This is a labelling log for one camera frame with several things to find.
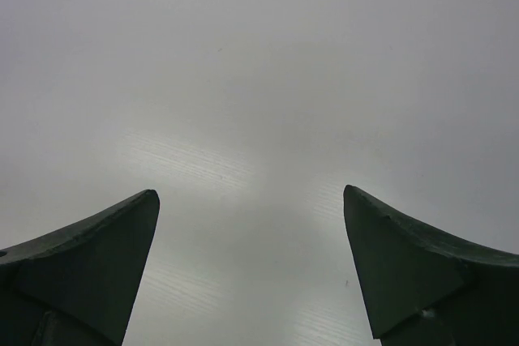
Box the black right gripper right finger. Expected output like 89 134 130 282
343 185 518 345

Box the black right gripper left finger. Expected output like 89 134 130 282
1 190 160 345

